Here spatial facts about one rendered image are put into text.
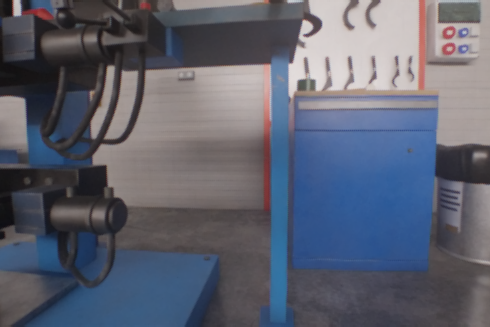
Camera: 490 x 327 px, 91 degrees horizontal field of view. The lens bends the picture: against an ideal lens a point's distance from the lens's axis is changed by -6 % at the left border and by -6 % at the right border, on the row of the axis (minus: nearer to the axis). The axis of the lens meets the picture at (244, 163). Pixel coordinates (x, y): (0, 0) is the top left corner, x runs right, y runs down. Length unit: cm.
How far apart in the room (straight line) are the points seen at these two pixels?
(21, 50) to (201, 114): 195
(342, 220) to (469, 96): 207
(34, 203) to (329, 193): 121
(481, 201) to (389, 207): 55
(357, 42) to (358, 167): 160
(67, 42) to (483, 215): 198
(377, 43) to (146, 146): 247
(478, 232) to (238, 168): 186
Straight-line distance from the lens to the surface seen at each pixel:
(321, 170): 137
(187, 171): 270
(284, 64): 93
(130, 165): 296
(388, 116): 146
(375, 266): 159
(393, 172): 148
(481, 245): 193
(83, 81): 102
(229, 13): 81
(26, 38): 91
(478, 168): 179
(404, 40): 292
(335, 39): 273
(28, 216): 91
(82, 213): 81
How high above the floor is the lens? 69
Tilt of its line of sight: 5 degrees down
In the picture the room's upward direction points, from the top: straight up
